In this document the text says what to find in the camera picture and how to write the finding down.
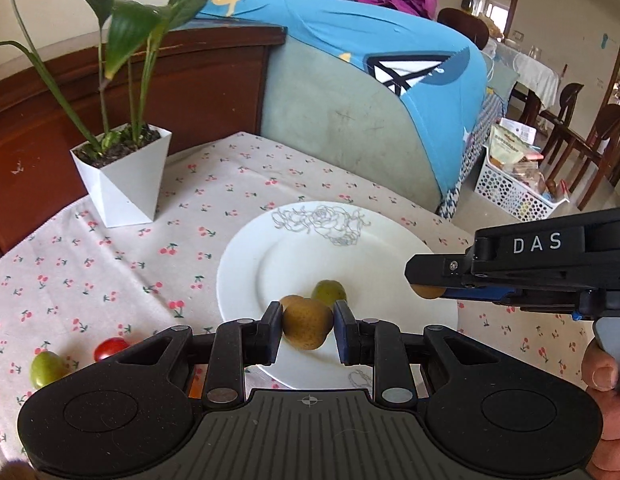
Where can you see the red cherry tomato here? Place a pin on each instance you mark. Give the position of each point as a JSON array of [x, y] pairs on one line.
[[109, 349]]

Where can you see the white floral plate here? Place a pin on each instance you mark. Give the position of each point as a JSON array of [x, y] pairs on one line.
[[270, 260]]

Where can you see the white packet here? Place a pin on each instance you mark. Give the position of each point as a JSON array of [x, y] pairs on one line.
[[522, 131]]

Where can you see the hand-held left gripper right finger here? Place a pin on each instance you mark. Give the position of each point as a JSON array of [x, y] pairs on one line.
[[341, 334]]

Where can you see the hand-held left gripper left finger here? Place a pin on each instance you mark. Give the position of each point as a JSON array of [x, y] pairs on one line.
[[271, 334]]

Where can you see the green jujube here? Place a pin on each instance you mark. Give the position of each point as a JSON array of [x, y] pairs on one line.
[[47, 369], [330, 291]]

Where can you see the brown round fruit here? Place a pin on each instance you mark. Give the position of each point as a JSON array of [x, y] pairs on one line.
[[14, 472]]

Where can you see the dining table with white cloth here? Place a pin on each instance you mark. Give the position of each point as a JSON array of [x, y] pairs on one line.
[[532, 72]]

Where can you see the houndstooth sofa cover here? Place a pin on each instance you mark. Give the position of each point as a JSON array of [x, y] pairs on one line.
[[482, 130]]

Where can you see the brown wooden chair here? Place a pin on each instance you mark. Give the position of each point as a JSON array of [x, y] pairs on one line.
[[565, 105], [602, 135]]

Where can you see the light blue pillow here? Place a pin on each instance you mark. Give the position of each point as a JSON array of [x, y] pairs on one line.
[[502, 85]]

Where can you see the brown wooden headboard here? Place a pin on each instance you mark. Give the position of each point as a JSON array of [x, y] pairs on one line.
[[199, 90]]

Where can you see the white angular plant pot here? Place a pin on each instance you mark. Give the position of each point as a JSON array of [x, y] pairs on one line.
[[124, 185]]

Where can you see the person's right hand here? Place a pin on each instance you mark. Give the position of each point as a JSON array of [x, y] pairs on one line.
[[615, 420]]

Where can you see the grey-green sofa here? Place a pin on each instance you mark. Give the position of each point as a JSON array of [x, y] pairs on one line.
[[340, 125]]

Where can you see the green leafy plant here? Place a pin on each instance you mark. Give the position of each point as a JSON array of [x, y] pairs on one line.
[[124, 30]]

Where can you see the white perforated basket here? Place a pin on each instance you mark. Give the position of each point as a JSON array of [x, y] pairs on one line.
[[505, 190]]

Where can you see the sofa with blue cover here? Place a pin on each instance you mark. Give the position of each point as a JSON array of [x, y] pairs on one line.
[[350, 35]]

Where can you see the dark brown rounded chair back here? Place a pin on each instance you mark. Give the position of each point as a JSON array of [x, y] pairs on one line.
[[465, 25]]

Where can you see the beige snack packet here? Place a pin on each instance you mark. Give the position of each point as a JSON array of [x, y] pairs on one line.
[[507, 147]]

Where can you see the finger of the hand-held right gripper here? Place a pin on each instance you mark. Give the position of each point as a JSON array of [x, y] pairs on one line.
[[470, 294], [435, 270]]

